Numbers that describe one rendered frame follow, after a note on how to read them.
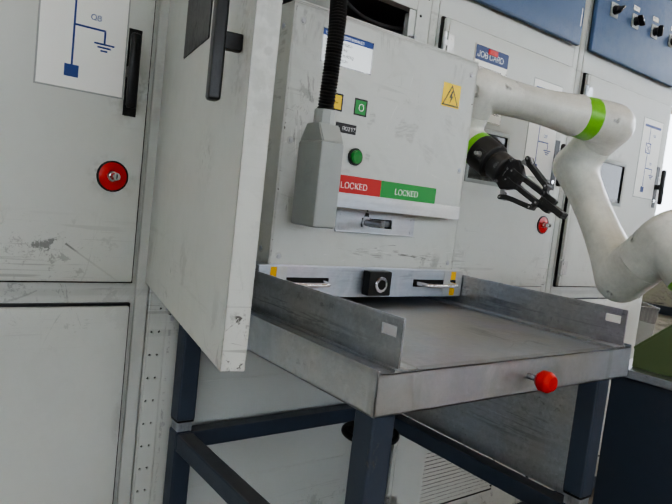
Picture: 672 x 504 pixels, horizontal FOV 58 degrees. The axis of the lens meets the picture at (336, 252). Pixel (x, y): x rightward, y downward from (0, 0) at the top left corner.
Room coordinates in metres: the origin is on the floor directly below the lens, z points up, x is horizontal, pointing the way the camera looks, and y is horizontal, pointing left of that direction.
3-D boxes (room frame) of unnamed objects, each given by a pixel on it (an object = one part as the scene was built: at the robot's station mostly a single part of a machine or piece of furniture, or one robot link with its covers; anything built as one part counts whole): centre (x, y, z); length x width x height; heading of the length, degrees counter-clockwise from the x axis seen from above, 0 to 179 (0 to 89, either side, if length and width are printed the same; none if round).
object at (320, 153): (1.05, 0.05, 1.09); 0.08 x 0.05 x 0.17; 38
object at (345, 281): (1.25, -0.07, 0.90); 0.54 x 0.05 x 0.06; 128
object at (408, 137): (1.23, -0.08, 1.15); 0.48 x 0.01 x 0.48; 128
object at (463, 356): (1.19, -0.11, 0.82); 0.68 x 0.62 x 0.06; 37
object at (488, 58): (1.80, -0.39, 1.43); 0.15 x 0.01 x 0.21; 127
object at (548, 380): (0.90, -0.33, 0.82); 0.04 x 0.03 x 0.03; 37
